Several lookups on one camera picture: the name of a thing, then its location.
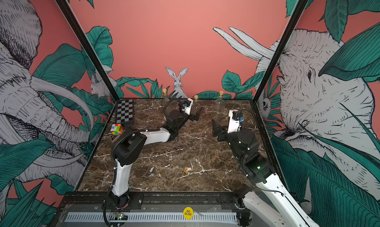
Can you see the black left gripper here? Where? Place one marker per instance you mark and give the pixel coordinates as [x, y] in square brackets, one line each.
[196, 117]

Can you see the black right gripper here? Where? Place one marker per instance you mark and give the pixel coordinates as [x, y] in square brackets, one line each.
[222, 131]

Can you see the glass bottle yellow price label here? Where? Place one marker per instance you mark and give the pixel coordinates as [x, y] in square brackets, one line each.
[165, 98]

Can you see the glass bottle blue label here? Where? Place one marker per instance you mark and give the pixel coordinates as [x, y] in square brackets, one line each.
[218, 106]

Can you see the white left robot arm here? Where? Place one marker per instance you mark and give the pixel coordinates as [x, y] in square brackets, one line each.
[128, 146]

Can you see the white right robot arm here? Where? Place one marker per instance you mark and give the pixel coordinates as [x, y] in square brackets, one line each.
[268, 198]

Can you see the black white chessboard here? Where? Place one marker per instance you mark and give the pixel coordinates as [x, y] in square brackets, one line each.
[125, 112]

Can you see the colourful rubiks cube on table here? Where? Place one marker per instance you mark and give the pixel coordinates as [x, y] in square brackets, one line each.
[116, 129]

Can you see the yellow round big blind sticker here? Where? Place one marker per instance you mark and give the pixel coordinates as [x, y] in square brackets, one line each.
[188, 213]

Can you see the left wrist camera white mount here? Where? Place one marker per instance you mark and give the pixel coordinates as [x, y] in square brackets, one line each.
[187, 106]

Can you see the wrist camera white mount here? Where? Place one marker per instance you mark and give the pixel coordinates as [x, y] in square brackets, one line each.
[187, 106]
[235, 119]

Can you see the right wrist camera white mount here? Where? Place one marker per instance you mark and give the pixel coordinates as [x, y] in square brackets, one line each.
[235, 119]

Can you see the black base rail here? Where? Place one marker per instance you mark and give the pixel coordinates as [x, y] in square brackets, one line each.
[227, 200]

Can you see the white perforated cable tray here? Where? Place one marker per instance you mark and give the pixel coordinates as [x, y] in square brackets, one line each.
[150, 217]

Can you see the black right frame post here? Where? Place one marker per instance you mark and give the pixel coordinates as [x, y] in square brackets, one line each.
[296, 14]

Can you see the black frame post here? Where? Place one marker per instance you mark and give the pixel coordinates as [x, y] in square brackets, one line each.
[82, 37]
[296, 14]

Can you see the black left frame post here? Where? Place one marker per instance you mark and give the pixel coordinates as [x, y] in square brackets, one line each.
[82, 37]

